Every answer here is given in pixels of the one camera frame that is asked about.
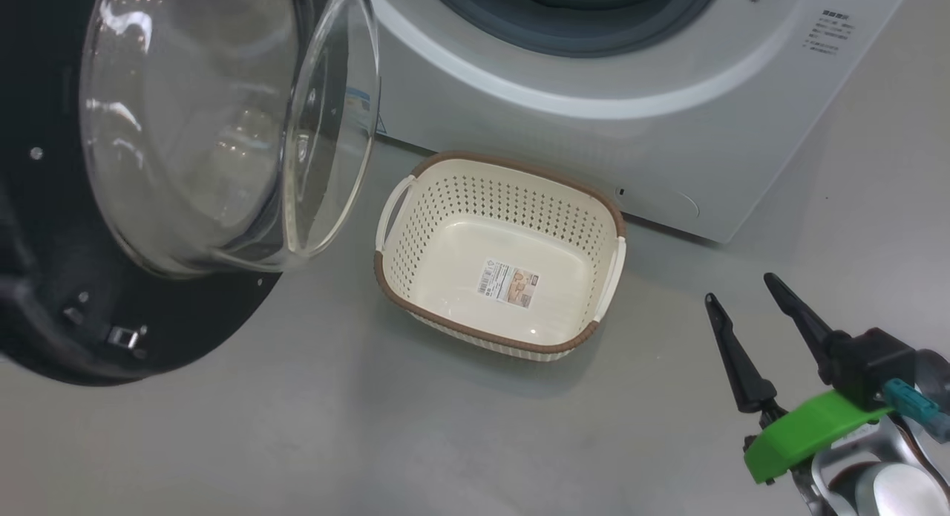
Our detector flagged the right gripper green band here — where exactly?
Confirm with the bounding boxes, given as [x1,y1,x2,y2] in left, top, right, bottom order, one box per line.
[703,272,897,487]

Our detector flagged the black washer door glass bowl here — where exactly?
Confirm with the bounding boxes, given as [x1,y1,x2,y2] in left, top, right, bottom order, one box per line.
[0,0,383,388]

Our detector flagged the white front-load washing machine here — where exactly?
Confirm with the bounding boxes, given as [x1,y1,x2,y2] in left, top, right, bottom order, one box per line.
[364,0,914,244]

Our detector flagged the basket product sticker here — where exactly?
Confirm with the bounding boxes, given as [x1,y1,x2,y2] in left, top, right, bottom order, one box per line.
[476,260,540,309]

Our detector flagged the cream perforated basket brown rim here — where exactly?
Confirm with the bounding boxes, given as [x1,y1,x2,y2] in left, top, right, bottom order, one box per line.
[373,152,628,363]

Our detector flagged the grey washer door seal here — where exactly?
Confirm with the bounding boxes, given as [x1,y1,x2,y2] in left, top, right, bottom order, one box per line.
[423,0,724,59]

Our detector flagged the white drain filter cover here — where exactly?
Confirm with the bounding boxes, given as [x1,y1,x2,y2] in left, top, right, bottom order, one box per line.
[616,186,701,221]

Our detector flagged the blue white energy label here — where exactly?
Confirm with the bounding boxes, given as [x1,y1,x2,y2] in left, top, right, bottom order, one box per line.
[345,88,387,136]

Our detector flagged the right teal connector black cable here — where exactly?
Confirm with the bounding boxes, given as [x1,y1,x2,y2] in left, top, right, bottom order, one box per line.
[883,377,950,444]

